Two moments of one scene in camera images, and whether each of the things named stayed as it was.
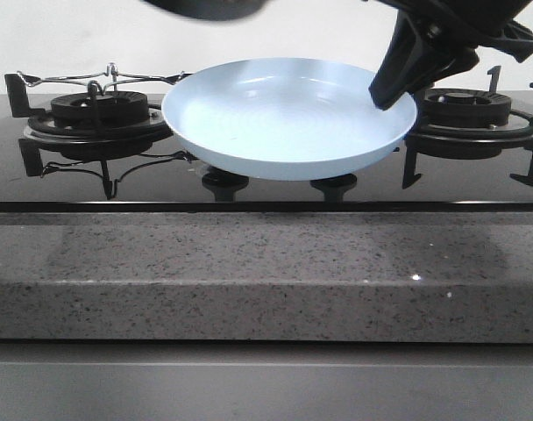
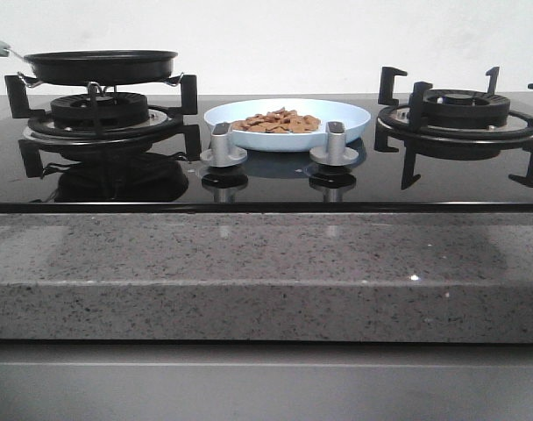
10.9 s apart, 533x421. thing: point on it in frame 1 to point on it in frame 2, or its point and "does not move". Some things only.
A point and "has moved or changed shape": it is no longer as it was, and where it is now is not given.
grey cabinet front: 265,381 does not move
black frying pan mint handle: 210,10 to 94,67
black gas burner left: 98,120 does not move
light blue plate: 283,118 has moved or changed shape
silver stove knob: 335,187 to 336,153
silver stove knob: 223,182 to 221,153
